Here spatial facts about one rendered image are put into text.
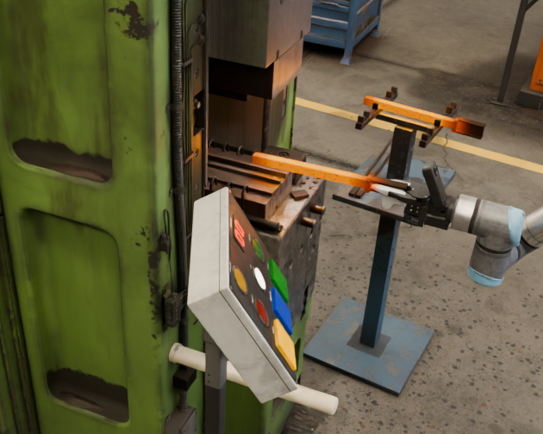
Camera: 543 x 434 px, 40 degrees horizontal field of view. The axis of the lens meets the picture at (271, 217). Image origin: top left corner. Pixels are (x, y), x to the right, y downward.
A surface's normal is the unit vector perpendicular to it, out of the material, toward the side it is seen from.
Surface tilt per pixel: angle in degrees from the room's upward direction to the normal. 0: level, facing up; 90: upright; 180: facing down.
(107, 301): 90
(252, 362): 90
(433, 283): 0
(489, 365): 0
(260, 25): 90
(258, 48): 90
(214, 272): 30
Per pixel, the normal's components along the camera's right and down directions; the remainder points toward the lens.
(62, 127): -0.37, 0.47
